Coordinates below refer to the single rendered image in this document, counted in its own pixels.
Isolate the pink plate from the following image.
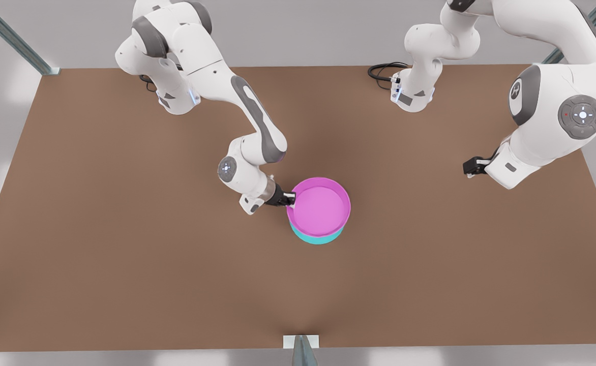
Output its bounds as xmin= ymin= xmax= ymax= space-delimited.
xmin=286 ymin=177 xmax=351 ymax=238

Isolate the blue plate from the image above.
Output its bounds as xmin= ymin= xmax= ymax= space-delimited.
xmin=290 ymin=223 xmax=345 ymax=246

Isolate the silver frame post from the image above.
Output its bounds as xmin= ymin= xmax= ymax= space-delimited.
xmin=283 ymin=334 xmax=320 ymax=366
xmin=0 ymin=0 xmax=60 ymax=76
xmin=542 ymin=0 xmax=596 ymax=65

